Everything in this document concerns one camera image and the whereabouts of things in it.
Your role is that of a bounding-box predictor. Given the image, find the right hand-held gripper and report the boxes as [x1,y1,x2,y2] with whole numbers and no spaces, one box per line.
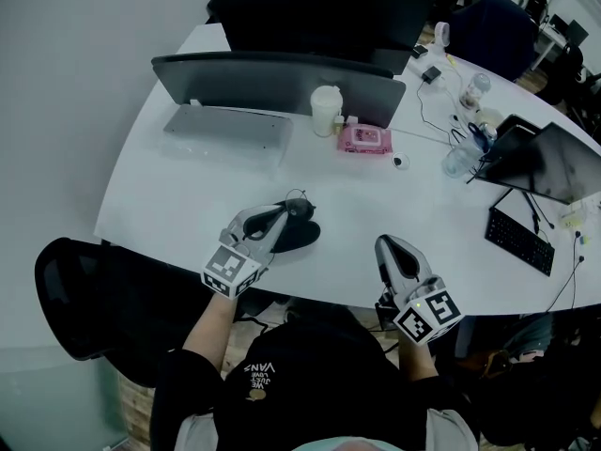
[374,234,465,347]

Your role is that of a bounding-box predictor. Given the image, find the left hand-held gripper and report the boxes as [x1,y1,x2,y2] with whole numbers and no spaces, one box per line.
[201,203,296,301]

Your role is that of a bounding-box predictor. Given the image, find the black glasses case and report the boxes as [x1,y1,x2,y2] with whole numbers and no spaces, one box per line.
[270,220,322,255]

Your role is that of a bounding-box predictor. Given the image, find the black glasses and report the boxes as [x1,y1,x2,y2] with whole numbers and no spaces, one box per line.
[284,188,317,221]

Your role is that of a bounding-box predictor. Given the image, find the person's right forearm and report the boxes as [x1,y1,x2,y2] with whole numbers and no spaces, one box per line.
[396,331,441,385]

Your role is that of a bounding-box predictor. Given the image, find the person's left forearm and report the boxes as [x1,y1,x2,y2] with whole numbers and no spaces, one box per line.
[181,292,237,384]

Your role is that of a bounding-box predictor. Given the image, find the grey laptop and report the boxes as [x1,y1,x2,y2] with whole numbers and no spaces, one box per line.
[162,103,295,153]

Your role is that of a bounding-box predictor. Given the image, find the pink wet wipes pack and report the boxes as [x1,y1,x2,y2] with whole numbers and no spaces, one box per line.
[335,123,393,156]

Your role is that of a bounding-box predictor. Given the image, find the white lidded cup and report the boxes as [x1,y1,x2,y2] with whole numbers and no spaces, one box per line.
[309,85,344,138]

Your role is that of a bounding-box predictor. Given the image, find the clear water bottle blue lid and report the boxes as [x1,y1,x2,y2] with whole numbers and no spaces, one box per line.
[441,121,499,179]

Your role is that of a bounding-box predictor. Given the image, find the person's black printed shirt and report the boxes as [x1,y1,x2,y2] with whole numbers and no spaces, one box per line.
[149,307,481,451]

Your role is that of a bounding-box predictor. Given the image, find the black keyboard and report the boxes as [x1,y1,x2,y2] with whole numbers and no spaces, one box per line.
[484,187,557,278]

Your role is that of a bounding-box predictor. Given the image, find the black monitor with white tag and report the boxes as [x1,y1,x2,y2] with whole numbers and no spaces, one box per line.
[150,50,408,130]

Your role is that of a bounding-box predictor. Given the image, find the dark bag under table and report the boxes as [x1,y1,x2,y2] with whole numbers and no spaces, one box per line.
[457,311,558,382]

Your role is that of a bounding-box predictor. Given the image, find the white bowl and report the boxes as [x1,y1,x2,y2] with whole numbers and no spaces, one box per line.
[473,106,506,129]

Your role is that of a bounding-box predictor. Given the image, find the black mesh office chair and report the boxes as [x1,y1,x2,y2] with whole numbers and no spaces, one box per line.
[34,236,245,389]

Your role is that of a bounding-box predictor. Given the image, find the person's grey trousers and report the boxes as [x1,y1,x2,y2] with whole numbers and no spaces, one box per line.
[176,408,476,451]

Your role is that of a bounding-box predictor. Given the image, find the clear glass jar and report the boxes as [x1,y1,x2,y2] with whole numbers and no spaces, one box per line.
[458,72,492,113]

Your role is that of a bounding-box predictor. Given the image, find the white power strip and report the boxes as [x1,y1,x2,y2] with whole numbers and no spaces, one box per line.
[557,198,601,230]

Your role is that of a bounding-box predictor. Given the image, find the large black monitor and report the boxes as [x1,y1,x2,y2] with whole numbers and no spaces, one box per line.
[207,0,438,77]

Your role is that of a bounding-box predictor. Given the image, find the pink white desk fan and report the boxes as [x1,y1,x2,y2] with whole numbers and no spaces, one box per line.
[433,21,453,54]

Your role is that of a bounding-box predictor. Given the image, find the dark blue office chair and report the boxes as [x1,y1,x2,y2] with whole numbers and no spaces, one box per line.
[444,0,539,85]

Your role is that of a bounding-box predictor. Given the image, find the black background office chair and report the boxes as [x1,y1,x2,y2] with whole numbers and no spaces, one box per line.
[538,39,601,108]

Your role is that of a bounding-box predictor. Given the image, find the thin white cable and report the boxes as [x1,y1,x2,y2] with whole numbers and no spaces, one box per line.
[389,128,453,148]

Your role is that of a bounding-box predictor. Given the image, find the thin black cable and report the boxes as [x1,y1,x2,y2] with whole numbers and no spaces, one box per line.
[415,80,471,148]

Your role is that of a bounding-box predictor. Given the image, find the black hanging cable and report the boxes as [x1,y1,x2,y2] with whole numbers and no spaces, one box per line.
[543,231,587,315]

